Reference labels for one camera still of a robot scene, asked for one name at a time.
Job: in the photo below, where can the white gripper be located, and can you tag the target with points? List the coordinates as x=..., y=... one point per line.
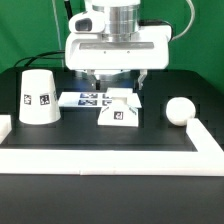
x=147, y=49

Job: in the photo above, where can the white lamp base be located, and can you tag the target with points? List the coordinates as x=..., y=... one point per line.
x=123, y=110

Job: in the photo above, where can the white lamp bulb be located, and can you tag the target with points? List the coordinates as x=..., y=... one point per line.
x=179, y=110

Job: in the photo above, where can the white lamp shade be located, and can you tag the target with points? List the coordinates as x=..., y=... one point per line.
x=38, y=99

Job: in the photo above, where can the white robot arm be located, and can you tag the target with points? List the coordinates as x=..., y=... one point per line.
x=109, y=37

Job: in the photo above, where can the white marker tag sheet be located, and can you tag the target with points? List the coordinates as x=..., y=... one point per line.
x=83, y=99

